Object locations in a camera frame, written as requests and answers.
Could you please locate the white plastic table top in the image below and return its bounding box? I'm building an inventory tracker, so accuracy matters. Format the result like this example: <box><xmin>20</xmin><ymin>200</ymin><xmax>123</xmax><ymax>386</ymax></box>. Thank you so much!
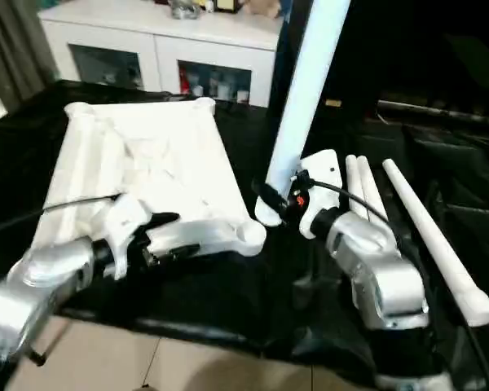
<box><xmin>30</xmin><ymin>97</ymin><xmax>267</xmax><ymax>257</ymax></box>

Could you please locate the white plastic table leg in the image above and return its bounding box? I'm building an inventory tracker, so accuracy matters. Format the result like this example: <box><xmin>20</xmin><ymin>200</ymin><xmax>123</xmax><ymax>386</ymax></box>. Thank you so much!
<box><xmin>344</xmin><ymin>154</ymin><xmax>370</xmax><ymax>217</ymax></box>
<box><xmin>254</xmin><ymin>0</ymin><xmax>354</xmax><ymax>226</ymax></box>
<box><xmin>381</xmin><ymin>158</ymin><xmax>489</xmax><ymax>327</ymax></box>
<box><xmin>356</xmin><ymin>155</ymin><xmax>390</xmax><ymax>223</ymax></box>

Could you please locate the black table mat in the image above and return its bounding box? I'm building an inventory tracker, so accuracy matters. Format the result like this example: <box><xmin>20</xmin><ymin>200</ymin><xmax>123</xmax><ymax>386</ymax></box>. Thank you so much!
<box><xmin>0</xmin><ymin>79</ymin><xmax>489</xmax><ymax>391</ymax></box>

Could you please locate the white glass-door cabinet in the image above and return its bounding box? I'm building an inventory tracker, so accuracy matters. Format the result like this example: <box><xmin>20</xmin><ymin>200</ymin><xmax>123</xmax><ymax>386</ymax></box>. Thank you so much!
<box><xmin>36</xmin><ymin>0</ymin><xmax>286</xmax><ymax>109</ymax></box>

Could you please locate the grey curtain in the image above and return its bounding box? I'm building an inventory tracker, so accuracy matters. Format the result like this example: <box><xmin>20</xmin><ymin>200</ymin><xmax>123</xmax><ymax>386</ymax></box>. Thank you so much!
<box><xmin>0</xmin><ymin>0</ymin><xmax>62</xmax><ymax>121</ymax></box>

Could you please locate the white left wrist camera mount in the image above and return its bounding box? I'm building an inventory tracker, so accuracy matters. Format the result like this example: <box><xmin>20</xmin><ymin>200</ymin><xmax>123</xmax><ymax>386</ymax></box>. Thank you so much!
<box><xmin>91</xmin><ymin>193</ymin><xmax>156</xmax><ymax>280</ymax></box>

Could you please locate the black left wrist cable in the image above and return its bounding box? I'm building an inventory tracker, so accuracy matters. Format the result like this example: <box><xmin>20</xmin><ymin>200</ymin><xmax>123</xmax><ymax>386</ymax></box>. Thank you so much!
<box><xmin>0</xmin><ymin>194</ymin><xmax>121</xmax><ymax>237</ymax></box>

